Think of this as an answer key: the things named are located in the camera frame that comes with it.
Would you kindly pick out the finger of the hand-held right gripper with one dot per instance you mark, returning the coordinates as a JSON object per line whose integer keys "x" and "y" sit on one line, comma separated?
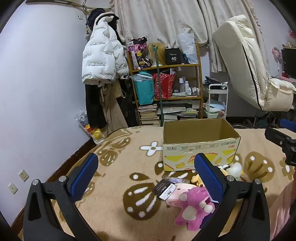
{"x": 277, "y": 136}
{"x": 289, "y": 125}

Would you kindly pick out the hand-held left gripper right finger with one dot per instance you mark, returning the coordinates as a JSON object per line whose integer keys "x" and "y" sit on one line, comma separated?
{"x": 208, "y": 178}

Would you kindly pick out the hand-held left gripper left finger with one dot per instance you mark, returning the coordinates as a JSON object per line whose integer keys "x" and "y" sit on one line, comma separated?
{"x": 84, "y": 178}

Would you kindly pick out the yellow plush dog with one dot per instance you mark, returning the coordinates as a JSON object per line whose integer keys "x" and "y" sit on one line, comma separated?
{"x": 196, "y": 179}

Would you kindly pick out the pink marshmallow plush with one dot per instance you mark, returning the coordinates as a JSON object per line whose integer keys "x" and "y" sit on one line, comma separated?
{"x": 182, "y": 188}

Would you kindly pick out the white plush toy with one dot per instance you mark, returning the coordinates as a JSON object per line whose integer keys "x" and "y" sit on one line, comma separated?
{"x": 234, "y": 169}

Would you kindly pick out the pink plush bear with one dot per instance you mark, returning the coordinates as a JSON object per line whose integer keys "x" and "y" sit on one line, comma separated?
{"x": 194, "y": 208}

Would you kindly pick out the cardboard box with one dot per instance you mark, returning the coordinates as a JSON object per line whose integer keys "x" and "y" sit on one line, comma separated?
{"x": 185, "y": 150}

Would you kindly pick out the black packaged accessory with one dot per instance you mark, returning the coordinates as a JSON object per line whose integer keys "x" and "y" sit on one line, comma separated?
{"x": 161, "y": 187}

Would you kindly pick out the plastic bag of toys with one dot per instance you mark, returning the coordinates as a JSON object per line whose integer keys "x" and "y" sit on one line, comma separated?
{"x": 92, "y": 132}

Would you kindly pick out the person's pink clothed leg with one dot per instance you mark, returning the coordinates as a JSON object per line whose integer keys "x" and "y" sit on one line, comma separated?
{"x": 284, "y": 208}

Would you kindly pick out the white trolley cart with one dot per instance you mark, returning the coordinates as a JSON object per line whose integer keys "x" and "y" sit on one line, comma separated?
{"x": 226, "y": 99}

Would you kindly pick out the black monitor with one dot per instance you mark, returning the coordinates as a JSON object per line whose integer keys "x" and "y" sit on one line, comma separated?
{"x": 289, "y": 60}

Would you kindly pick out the folded light blue cloth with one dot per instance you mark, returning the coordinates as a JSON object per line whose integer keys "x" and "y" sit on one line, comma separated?
{"x": 215, "y": 106}

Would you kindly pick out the pink desk fan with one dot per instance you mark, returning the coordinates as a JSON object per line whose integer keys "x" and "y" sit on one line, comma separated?
{"x": 277, "y": 54}

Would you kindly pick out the beige coat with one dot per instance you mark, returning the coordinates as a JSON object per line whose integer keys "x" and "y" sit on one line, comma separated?
{"x": 113, "y": 111}

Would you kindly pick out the black bag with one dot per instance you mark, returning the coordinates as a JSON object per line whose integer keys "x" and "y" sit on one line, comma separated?
{"x": 212, "y": 80}

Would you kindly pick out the stack of books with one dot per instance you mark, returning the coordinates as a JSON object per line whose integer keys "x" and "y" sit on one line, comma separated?
{"x": 148, "y": 115}

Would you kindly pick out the group of cosmetic bottles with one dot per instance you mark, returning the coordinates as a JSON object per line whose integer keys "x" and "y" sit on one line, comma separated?
{"x": 187, "y": 88}

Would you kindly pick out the green pole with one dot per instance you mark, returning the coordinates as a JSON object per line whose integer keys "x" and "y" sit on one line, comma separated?
{"x": 159, "y": 92}

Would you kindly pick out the red gift bag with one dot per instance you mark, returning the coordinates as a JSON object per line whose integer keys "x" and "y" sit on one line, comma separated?
{"x": 165, "y": 85}

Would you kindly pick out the teal shopping bag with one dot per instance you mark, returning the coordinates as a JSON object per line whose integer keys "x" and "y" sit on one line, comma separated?
{"x": 144, "y": 90}

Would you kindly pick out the wooden bookshelf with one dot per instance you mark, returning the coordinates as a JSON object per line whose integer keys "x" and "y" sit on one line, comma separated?
{"x": 175, "y": 66}

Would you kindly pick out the black box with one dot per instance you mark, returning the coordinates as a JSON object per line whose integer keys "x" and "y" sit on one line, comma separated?
{"x": 174, "y": 58}

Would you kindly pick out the white puffer jacket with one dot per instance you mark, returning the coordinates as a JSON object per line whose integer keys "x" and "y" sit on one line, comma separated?
{"x": 99, "y": 53}

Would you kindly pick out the clear plastic bag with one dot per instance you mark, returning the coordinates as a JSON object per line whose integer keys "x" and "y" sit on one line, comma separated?
{"x": 187, "y": 44}

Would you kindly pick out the blond wig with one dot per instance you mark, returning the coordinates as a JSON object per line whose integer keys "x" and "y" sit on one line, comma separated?
{"x": 161, "y": 55}

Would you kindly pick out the cartoon printed bag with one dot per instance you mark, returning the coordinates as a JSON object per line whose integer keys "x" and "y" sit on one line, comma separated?
{"x": 141, "y": 55}

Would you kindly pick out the white floral curtain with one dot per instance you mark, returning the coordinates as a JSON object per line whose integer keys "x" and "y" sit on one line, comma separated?
{"x": 161, "y": 20}

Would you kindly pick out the dark wooden bed frame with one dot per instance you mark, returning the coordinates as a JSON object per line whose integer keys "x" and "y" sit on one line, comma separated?
{"x": 69, "y": 160}

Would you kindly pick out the white wall socket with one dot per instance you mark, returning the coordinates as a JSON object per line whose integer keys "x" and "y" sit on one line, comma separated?
{"x": 13, "y": 188}
{"x": 23, "y": 175}

